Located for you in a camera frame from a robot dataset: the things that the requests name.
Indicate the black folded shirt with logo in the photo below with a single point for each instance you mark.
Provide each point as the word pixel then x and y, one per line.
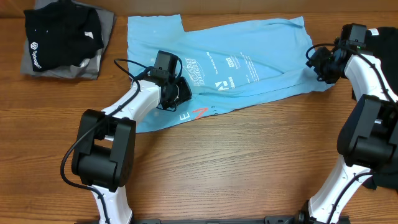
pixel 62 34

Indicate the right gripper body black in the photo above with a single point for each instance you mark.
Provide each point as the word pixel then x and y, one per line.
pixel 318 64

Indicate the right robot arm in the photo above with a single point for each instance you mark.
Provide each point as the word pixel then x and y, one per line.
pixel 346 178

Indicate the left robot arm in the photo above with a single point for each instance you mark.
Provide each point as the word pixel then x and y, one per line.
pixel 103 153

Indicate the grey folded shirt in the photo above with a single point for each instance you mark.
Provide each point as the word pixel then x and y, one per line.
pixel 89 68

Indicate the black t-shirt on right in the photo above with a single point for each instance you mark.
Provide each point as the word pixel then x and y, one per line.
pixel 385 43

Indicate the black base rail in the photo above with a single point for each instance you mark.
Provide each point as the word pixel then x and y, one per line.
pixel 266 220

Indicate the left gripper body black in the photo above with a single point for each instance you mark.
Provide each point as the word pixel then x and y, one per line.
pixel 180 92

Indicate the light blue t-shirt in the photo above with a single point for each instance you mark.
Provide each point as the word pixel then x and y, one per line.
pixel 226 67

